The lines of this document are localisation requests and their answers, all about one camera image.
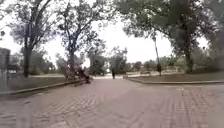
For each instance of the person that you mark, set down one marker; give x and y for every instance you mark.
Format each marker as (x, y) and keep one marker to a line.
(113, 73)
(84, 75)

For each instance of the red brick path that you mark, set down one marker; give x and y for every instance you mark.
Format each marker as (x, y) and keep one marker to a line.
(113, 106)

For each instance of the wooden bench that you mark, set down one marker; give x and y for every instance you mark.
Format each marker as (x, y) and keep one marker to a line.
(70, 78)

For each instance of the pole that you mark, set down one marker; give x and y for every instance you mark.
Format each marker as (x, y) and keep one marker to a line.
(155, 50)

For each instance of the grass strip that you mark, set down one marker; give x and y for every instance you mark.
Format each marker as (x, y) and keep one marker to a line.
(30, 82)
(186, 77)

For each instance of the row of trees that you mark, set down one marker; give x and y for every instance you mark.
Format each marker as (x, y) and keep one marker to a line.
(186, 33)
(26, 50)

